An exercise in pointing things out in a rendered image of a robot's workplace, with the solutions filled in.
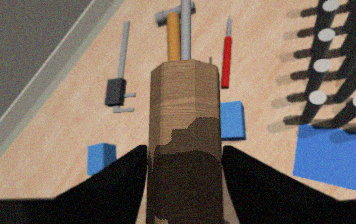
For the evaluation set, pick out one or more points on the blue rectangular block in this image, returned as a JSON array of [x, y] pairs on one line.
[[232, 121], [99, 156]]

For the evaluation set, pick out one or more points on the red cylinder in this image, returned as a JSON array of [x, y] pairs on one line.
[[226, 57]]

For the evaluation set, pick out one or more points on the blue tape strip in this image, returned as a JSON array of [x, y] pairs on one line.
[[326, 154]]

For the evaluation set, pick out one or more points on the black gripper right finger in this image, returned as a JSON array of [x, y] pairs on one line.
[[262, 195]]

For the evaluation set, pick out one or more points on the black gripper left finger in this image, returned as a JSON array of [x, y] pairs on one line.
[[112, 196]]

